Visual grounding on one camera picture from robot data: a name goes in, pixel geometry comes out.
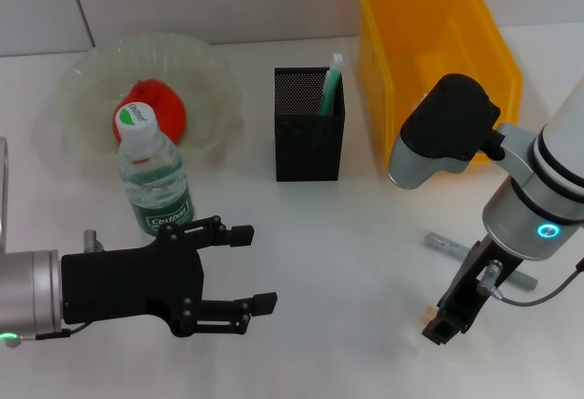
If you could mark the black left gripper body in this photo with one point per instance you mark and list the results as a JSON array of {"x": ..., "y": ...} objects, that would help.
[{"x": 128, "y": 285}]

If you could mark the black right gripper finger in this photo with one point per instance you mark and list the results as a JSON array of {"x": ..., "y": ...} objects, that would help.
[{"x": 441, "y": 330}]

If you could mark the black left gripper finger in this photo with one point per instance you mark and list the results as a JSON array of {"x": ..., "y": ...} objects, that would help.
[
  {"x": 264, "y": 303},
  {"x": 242, "y": 235}
]

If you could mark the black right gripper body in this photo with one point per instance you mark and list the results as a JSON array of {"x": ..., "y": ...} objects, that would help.
[{"x": 470, "y": 289}]

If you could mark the small beige eraser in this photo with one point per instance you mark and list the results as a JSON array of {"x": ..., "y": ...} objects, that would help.
[{"x": 430, "y": 314}]

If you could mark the grey marker pen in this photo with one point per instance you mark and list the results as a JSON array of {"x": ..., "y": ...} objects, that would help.
[{"x": 445, "y": 244}]

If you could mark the clear green-label water bottle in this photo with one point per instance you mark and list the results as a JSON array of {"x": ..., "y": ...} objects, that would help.
[{"x": 155, "y": 189}]

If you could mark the red-orange toy orange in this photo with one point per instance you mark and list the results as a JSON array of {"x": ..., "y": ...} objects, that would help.
[{"x": 169, "y": 102}]

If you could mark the mint green utility knife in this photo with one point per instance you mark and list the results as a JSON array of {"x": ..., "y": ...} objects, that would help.
[{"x": 329, "y": 88}]

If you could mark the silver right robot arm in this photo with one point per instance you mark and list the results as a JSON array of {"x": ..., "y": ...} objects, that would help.
[{"x": 547, "y": 180}]

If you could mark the black mesh pen holder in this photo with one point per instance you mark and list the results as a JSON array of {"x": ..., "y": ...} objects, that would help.
[{"x": 305, "y": 152}]

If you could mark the pale green glass fruit plate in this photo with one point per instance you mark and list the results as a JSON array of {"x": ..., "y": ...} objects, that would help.
[{"x": 205, "y": 88}]

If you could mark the yellow plastic bin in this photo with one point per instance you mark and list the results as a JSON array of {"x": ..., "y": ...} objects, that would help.
[{"x": 410, "y": 29}]

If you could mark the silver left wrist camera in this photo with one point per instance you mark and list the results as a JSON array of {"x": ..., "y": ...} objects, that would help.
[{"x": 3, "y": 189}]

